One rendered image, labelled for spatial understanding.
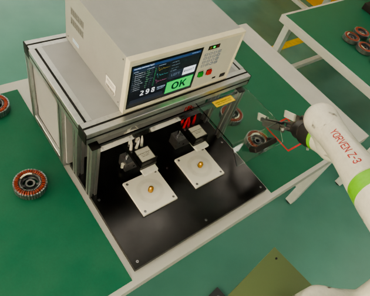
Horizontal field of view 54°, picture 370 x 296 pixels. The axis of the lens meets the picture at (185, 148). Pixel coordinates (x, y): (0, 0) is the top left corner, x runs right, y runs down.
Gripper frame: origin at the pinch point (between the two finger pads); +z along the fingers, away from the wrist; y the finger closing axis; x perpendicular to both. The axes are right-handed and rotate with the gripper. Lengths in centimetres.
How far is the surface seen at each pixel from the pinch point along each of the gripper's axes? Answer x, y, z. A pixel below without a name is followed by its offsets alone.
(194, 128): -2.1, -35.7, 0.8
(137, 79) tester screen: 23, -64, -20
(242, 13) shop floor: 27, 124, 233
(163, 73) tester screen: 24, -55, -17
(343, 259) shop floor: -106, 76, 8
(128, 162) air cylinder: -13, -62, 1
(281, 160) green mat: -22.5, 8.2, 0.6
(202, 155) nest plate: -16.0, -29.5, 4.7
